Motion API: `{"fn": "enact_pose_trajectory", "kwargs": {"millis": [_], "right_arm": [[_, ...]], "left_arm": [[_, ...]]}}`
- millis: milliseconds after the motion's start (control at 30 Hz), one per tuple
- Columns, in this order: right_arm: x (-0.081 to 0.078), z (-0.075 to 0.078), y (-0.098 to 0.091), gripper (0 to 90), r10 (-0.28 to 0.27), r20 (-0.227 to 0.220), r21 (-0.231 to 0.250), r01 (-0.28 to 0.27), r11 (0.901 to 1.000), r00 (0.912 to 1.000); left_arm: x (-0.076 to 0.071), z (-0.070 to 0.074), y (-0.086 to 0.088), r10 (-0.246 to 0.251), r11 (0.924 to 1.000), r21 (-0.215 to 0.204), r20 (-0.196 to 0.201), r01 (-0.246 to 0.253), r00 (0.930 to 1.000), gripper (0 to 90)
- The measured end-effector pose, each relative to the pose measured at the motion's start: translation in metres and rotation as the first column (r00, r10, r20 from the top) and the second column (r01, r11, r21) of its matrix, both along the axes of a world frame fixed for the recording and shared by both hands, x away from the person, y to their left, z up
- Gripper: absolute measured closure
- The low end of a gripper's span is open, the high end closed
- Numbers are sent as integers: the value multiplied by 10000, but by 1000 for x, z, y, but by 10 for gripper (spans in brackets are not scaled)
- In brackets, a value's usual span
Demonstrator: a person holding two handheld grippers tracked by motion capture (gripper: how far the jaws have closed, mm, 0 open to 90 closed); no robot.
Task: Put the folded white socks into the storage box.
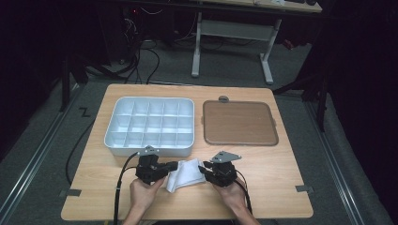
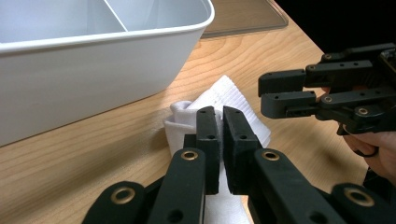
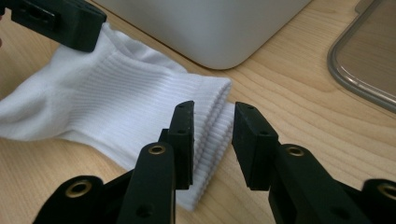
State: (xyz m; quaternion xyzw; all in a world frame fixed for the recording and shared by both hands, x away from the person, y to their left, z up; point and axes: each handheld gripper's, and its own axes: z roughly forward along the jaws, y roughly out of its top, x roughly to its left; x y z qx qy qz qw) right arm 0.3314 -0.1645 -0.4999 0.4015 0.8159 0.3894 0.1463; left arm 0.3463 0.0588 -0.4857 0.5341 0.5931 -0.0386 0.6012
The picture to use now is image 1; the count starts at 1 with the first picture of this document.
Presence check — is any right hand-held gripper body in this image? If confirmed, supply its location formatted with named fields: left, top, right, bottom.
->
left=208, top=150, right=243, bottom=188

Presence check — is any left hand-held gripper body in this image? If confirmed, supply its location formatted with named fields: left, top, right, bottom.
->
left=134, top=144, right=167, bottom=186

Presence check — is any small red object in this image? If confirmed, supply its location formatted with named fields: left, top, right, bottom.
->
left=282, top=38, right=296, bottom=52

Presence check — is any black floor cable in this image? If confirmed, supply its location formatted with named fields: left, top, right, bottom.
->
left=65, top=120, right=96, bottom=186

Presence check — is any person's left hand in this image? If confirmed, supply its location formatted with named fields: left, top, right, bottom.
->
left=129, top=175, right=167, bottom=218

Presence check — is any dark computer cabinet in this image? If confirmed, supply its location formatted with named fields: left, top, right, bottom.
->
left=96, top=5, right=140, bottom=68

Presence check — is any white divided storage box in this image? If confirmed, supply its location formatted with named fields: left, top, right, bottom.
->
left=103, top=96, right=196, bottom=158

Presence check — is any bundle of black floor cables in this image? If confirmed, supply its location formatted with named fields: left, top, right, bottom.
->
left=120, top=7, right=161, bottom=85

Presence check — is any desk with white metal frame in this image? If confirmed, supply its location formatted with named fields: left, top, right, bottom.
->
left=187, top=0, right=323, bottom=86

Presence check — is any brown square tray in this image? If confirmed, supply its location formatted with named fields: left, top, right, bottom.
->
left=202, top=99, right=280, bottom=147

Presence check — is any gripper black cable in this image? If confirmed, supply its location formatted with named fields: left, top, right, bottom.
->
left=113, top=151, right=141, bottom=225
left=234, top=169, right=254, bottom=216

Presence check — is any black metal stand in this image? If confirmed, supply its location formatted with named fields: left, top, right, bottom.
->
left=271, top=69, right=330, bottom=133
left=58, top=52, right=92, bottom=113

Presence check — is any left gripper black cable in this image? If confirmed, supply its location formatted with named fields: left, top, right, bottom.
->
left=113, top=151, right=141, bottom=225

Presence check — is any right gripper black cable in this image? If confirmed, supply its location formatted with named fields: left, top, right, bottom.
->
left=234, top=169, right=254, bottom=216

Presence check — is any white sock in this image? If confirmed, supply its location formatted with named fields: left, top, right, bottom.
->
left=164, top=157, right=208, bottom=193

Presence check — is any person's right hand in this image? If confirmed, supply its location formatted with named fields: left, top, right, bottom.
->
left=210, top=177, right=249, bottom=214

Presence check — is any metal floor rail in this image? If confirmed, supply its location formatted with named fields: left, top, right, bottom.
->
left=303, top=100, right=366, bottom=225
left=0, top=83, right=83, bottom=218

